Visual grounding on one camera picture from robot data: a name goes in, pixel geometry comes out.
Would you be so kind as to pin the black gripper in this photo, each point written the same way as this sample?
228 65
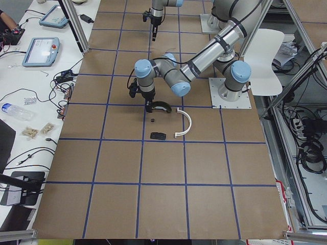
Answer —
148 96
155 22

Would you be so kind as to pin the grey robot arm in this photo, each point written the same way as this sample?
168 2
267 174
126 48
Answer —
162 4
236 20

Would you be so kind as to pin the olive green brake shoe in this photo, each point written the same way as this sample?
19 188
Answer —
161 105

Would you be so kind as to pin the black brake pad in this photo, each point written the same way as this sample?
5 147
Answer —
158 135

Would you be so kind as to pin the black power adapter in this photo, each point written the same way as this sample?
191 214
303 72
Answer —
86 18

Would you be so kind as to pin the bag of small parts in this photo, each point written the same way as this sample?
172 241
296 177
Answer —
30 132
47 128

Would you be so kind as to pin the lower teach pendant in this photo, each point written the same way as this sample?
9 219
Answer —
42 52

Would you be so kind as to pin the teach pendant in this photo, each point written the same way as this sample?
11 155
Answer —
42 52
54 18

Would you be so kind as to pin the upper teach pendant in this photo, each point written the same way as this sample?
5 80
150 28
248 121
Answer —
54 18

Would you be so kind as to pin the clear plastic water bottle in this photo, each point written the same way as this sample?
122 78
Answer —
17 112

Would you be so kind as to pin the white chair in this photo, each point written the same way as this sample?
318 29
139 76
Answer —
259 56

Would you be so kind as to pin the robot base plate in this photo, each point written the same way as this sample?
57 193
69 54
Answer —
209 24

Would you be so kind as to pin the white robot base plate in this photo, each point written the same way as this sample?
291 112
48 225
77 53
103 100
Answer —
222 98

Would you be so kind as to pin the aluminium frame post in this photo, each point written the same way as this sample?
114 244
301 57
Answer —
75 25

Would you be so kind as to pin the black camera stand base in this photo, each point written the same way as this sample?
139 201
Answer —
22 188

